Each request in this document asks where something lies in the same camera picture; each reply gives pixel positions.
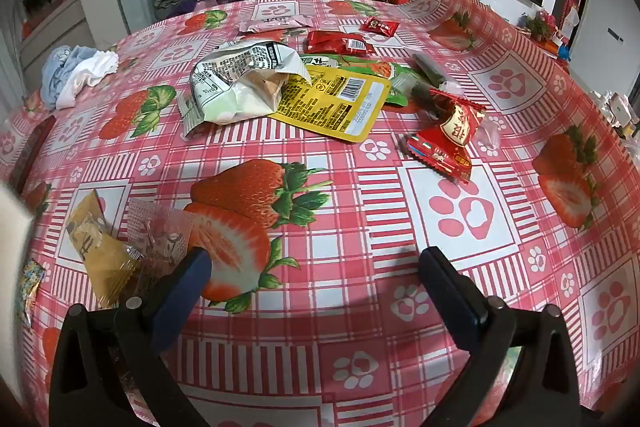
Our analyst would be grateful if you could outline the red gold candy wrapper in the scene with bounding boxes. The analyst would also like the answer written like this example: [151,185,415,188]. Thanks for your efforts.
[406,89,487,184]

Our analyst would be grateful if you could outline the small flower pot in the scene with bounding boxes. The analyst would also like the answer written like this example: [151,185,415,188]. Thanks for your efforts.
[519,8,557,42]

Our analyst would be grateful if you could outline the light blue cloth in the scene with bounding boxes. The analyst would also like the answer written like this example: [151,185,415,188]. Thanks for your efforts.
[41,47,101,110]

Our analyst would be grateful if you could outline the small colourful candy packet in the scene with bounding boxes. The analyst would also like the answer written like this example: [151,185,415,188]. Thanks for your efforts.
[14,259,47,326]

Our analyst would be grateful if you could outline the white gadget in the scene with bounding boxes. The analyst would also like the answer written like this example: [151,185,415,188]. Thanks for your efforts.
[594,91,640,134]

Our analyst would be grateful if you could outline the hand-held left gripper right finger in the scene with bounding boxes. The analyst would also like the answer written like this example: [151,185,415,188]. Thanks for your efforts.
[419,245,584,427]

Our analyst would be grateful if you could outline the dark stick snack packet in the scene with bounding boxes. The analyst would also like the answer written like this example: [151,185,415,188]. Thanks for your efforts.
[412,53,447,89]

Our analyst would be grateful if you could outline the red barcode snack packet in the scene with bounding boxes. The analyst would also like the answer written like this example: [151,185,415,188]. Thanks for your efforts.
[304,30,376,57]

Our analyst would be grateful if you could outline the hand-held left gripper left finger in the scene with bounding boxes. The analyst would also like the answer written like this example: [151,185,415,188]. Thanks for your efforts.
[48,247,214,427]

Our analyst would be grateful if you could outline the pink white snack packet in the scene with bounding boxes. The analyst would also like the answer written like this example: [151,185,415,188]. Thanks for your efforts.
[239,13,314,34]

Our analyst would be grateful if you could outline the small red candy packet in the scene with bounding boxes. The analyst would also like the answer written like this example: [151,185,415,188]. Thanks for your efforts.
[360,17,400,37]

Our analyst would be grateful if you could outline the white cloth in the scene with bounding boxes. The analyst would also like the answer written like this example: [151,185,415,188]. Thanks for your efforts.
[55,50,119,110]

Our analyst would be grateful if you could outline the transparent nut snack packet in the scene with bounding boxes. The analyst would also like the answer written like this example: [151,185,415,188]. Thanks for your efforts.
[126,201,195,279]

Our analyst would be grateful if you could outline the brown yellow snack packet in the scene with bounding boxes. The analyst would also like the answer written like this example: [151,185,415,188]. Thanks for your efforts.
[66,191,141,309]

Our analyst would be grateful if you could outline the white crumpled snack bag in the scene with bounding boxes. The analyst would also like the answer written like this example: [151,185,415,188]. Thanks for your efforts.
[177,39,313,140]

